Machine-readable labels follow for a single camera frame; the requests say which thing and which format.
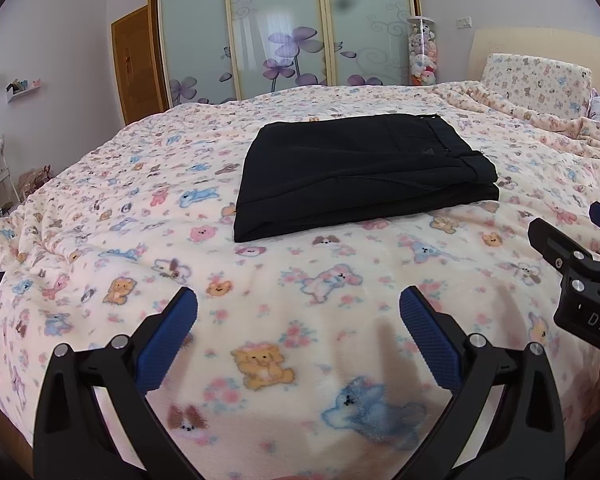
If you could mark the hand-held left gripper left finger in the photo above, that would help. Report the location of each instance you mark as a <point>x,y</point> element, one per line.
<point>172,332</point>

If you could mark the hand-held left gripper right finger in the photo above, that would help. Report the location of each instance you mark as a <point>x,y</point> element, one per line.
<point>430,337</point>

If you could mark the black pants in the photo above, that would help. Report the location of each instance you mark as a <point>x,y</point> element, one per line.
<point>355,170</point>

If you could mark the bear print fleece blanket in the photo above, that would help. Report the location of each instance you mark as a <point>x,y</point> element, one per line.
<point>180,240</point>

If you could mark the bear print pillow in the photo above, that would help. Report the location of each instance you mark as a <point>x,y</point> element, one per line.
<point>535,85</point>

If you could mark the beige headboard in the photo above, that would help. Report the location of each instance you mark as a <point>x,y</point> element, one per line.
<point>530,42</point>

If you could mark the pile of plush toys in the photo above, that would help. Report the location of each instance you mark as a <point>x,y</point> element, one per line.
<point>36,178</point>

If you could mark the clear tube of plush toys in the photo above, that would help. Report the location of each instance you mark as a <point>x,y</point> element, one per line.
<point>422,55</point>

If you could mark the wooden door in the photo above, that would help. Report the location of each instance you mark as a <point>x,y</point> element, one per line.
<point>137,65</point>

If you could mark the frosted floral sliding wardrobe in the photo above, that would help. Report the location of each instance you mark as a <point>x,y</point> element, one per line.
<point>280,20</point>

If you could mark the white wall socket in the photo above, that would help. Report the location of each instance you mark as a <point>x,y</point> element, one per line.
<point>464,22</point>

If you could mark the white wall shelf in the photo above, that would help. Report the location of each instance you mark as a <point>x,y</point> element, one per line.
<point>25,91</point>

